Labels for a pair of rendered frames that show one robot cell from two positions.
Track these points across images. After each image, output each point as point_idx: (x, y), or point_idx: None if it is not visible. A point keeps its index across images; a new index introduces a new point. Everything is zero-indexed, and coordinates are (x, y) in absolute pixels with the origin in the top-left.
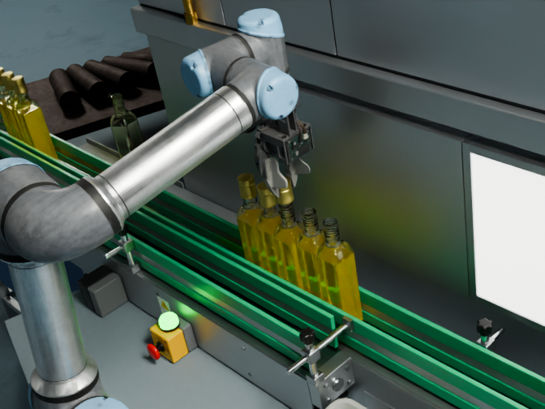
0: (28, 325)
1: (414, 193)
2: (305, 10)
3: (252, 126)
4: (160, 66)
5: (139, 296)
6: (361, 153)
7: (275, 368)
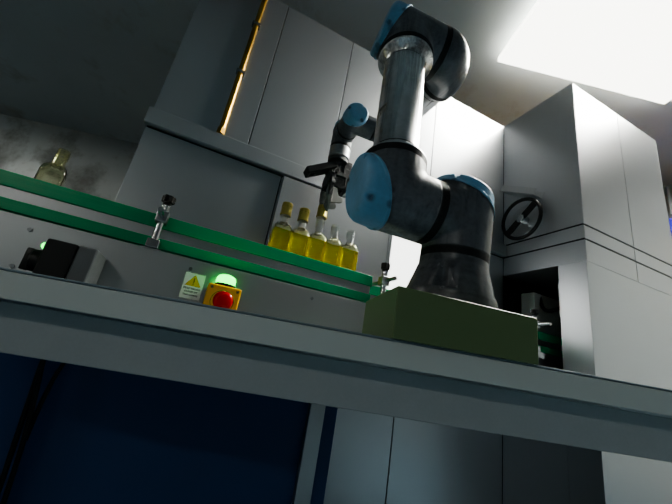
0: (416, 96)
1: (363, 239)
2: (314, 154)
3: (327, 167)
4: (146, 151)
5: (133, 282)
6: (336, 219)
7: (344, 307)
